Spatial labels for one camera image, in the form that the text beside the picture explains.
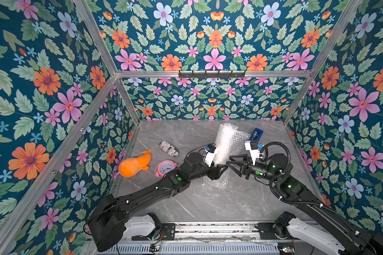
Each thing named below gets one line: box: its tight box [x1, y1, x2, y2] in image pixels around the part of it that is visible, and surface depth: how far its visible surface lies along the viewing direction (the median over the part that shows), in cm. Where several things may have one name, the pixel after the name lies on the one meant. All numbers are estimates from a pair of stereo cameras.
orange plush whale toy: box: [118, 148, 153, 178], surface depth 90 cm
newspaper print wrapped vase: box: [158, 140, 180, 158], surface depth 103 cm
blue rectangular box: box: [248, 127, 264, 143], surface depth 107 cm
